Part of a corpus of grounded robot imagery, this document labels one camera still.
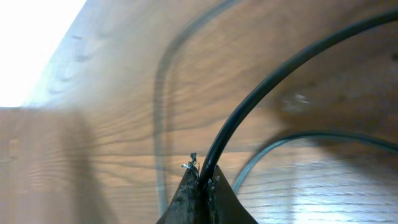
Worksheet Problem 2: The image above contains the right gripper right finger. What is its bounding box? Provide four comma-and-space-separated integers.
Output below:
207, 166, 257, 224

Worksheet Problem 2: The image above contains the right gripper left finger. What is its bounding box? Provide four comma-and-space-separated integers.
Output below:
157, 152, 201, 224

